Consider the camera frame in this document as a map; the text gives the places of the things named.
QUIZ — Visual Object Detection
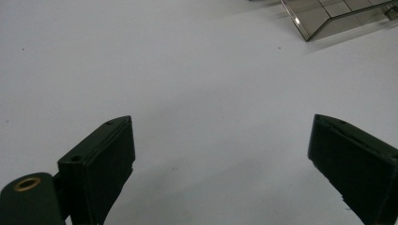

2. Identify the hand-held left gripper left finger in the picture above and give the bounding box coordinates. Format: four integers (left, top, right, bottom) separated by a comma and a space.
57, 115, 136, 225

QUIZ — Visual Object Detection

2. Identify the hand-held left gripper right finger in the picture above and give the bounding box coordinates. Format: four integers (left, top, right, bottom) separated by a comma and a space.
307, 113, 398, 225

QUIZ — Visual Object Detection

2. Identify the transparent brown drawer box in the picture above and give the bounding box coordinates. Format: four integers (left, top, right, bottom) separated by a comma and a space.
279, 0, 398, 42

